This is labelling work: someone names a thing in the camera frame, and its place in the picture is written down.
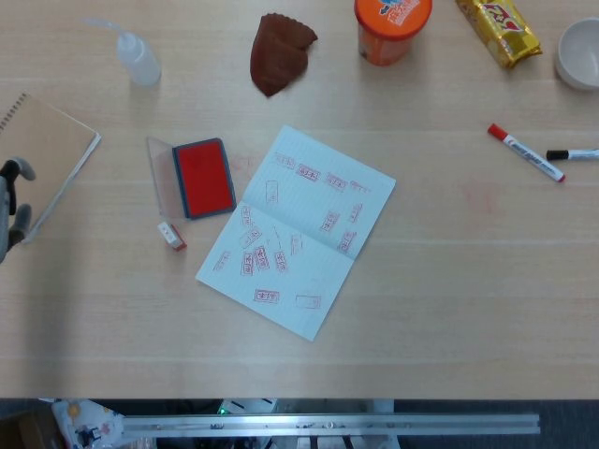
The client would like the brown folded cloth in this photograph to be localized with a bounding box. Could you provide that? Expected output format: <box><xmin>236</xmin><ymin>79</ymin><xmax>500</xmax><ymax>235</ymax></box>
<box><xmin>249</xmin><ymin>13</ymin><xmax>319</xmax><ymax>98</ymax></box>

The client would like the white printed sheet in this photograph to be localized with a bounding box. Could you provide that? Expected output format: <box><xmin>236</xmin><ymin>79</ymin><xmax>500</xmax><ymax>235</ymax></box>
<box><xmin>51</xmin><ymin>399</ymin><xmax>125</xmax><ymax>449</ymax></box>

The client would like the aluminium profile rail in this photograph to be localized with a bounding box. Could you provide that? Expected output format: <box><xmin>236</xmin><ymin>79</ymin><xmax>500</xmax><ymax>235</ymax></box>
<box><xmin>122</xmin><ymin>413</ymin><xmax>541</xmax><ymax>439</ymax></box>

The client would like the red whiteboard marker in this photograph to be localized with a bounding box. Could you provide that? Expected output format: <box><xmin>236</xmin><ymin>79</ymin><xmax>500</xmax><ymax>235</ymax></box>
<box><xmin>487</xmin><ymin>123</ymin><xmax>566</xmax><ymax>183</ymax></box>

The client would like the black whiteboard marker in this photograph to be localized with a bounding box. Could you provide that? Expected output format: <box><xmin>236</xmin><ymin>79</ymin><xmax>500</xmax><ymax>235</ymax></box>
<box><xmin>546</xmin><ymin>148</ymin><xmax>599</xmax><ymax>162</ymax></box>

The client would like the orange instant noodle cup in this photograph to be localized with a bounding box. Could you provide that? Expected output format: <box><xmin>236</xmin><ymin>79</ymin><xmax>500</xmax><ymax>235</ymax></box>
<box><xmin>353</xmin><ymin>0</ymin><xmax>433</xmax><ymax>66</ymax></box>

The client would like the clear squeeze wash bottle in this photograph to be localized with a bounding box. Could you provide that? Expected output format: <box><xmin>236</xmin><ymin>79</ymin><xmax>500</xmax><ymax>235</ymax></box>
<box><xmin>81</xmin><ymin>17</ymin><xmax>163</xmax><ymax>89</ymax></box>

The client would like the white stamped paper sheet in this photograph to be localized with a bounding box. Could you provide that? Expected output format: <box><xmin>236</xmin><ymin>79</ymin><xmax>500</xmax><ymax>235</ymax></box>
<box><xmin>195</xmin><ymin>124</ymin><xmax>398</xmax><ymax>342</ymax></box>

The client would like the white bowl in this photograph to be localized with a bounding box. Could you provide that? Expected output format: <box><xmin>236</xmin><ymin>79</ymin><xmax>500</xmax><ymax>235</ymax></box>
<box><xmin>554</xmin><ymin>17</ymin><xmax>599</xmax><ymax>90</ymax></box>

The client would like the gold snack packet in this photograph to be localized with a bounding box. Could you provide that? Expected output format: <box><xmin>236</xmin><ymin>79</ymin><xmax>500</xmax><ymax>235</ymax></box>
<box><xmin>455</xmin><ymin>0</ymin><xmax>544</xmax><ymax>70</ymax></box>

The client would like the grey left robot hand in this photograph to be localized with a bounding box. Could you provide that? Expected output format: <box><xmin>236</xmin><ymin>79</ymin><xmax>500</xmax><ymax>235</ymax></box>
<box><xmin>0</xmin><ymin>157</ymin><xmax>37</xmax><ymax>266</ymax></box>

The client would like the red ink pad clear lid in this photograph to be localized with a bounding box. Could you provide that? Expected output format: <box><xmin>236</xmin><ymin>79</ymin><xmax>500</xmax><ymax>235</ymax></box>
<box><xmin>146</xmin><ymin>137</ymin><xmax>237</xmax><ymax>221</ymax></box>

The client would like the small white red stamp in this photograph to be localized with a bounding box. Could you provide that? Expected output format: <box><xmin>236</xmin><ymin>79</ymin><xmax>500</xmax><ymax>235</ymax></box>
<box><xmin>156</xmin><ymin>221</ymin><xmax>188</xmax><ymax>252</ymax></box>

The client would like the kraft spiral notebook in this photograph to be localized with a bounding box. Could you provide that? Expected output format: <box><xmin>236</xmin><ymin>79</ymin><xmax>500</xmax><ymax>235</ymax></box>
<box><xmin>0</xmin><ymin>92</ymin><xmax>102</xmax><ymax>244</ymax></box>

